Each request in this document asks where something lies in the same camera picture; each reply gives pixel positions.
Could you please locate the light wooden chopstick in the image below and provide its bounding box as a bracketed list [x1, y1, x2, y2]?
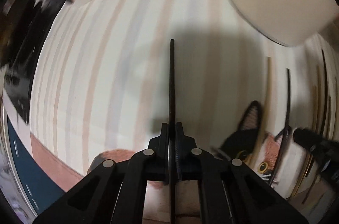
[249, 57, 273, 169]

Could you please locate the brown wooden chopstick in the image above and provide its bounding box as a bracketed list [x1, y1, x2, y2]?
[290, 86, 318, 198]

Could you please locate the striped cat table mat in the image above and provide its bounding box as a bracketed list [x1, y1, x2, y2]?
[31, 0, 328, 223]

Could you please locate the black induction cooktop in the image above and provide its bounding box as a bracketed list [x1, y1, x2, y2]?
[5, 0, 73, 123]

